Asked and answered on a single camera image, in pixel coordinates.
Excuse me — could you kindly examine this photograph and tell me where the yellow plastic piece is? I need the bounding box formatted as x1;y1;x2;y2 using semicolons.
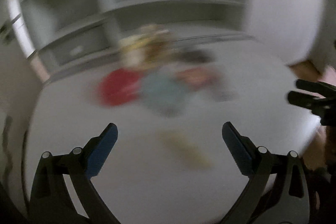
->
159;130;213;170

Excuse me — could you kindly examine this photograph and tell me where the red plastic lid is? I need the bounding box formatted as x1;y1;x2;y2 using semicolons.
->
97;68;142;106

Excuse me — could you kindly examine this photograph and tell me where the crumpled grey patterned wrapper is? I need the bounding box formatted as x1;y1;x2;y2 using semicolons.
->
175;48;214;64

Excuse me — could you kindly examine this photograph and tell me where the green white carton box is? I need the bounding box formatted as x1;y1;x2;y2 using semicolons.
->
139;72;190;117

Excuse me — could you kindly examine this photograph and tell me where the grey drawer with white knob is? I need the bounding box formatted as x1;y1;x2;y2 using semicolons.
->
51;27;110;65

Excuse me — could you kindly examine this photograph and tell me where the yellow torn cardboard box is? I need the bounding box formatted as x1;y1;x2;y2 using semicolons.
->
118;24;174;71

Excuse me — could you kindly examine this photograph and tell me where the white desk hutch shelf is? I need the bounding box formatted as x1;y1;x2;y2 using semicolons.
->
19;0;254;72

